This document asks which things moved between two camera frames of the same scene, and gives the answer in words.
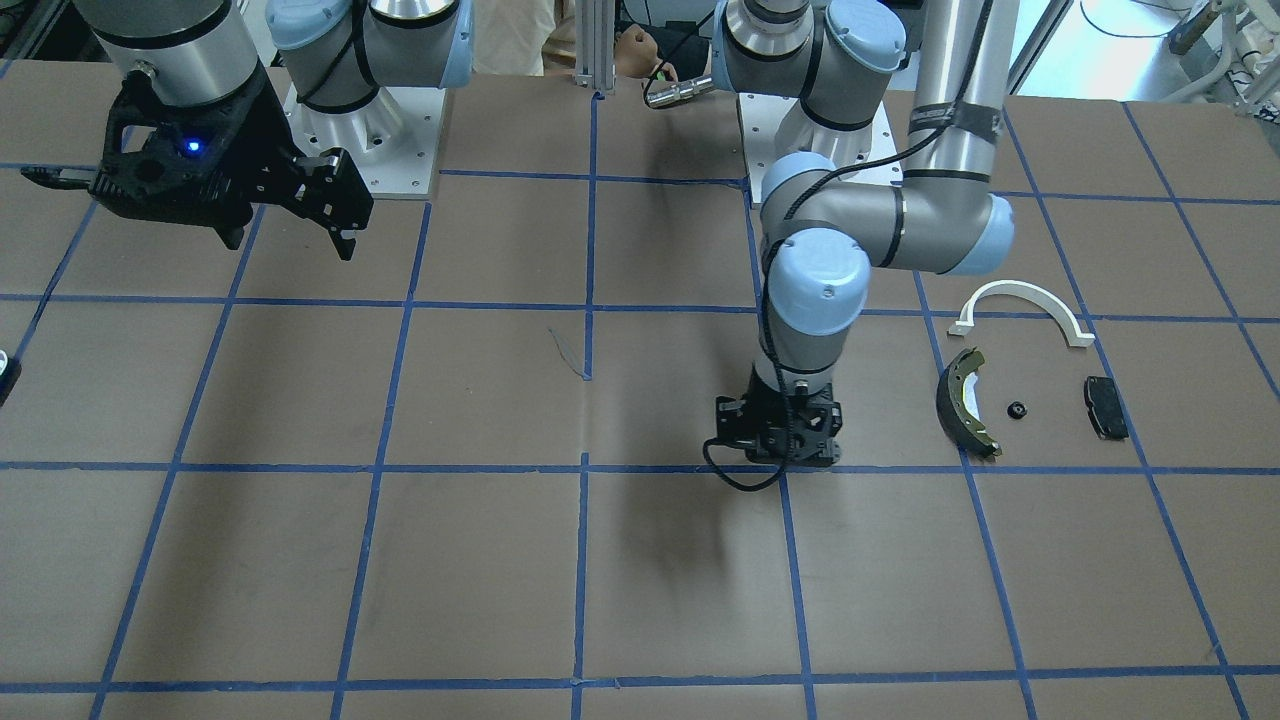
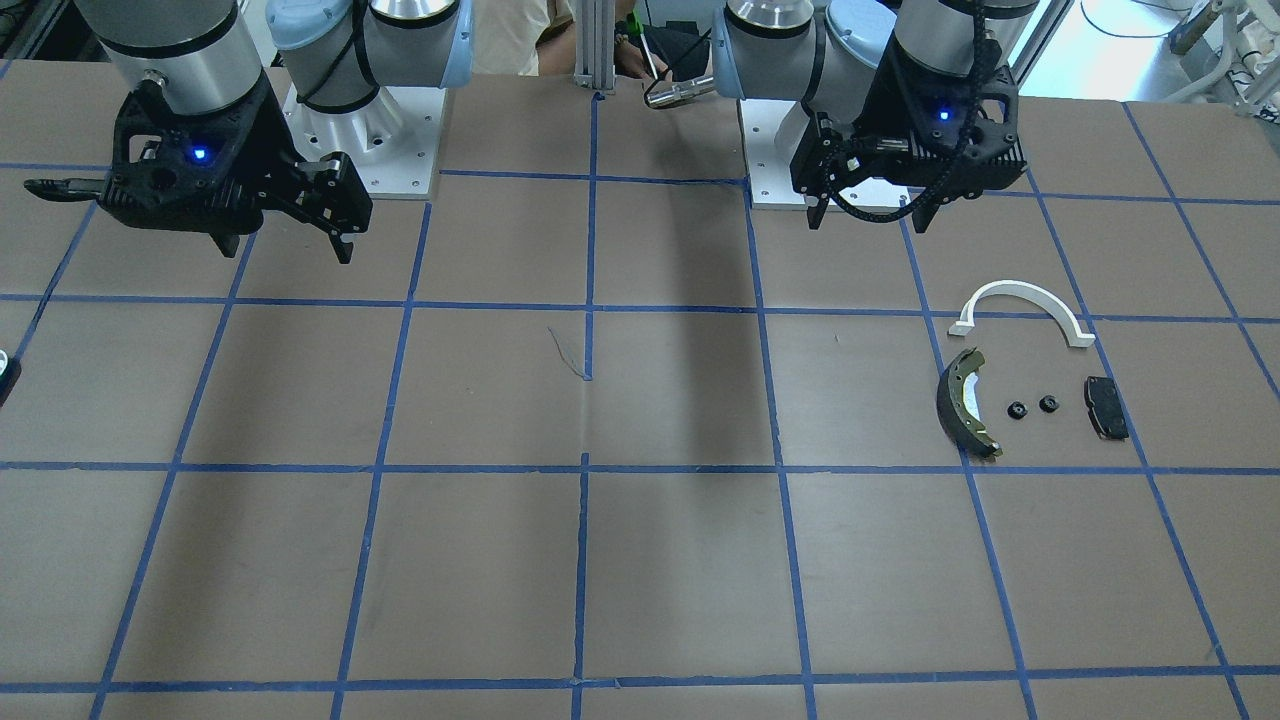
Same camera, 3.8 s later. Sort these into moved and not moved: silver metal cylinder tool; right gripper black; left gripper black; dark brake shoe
Moved: left gripper black
Not moved: dark brake shoe; right gripper black; silver metal cylinder tool
